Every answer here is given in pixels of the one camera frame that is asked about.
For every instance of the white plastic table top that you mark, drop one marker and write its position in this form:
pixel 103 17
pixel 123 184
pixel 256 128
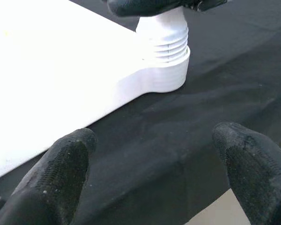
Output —
pixel 61 70

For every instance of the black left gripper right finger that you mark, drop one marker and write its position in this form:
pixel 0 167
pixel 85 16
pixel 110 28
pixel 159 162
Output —
pixel 255 175

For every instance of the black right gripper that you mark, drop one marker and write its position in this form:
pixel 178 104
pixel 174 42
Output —
pixel 206 3

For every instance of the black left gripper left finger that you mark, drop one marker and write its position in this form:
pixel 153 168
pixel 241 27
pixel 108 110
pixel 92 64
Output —
pixel 49 182

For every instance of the white plastic table leg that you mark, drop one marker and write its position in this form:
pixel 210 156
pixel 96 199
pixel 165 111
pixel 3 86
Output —
pixel 164 30

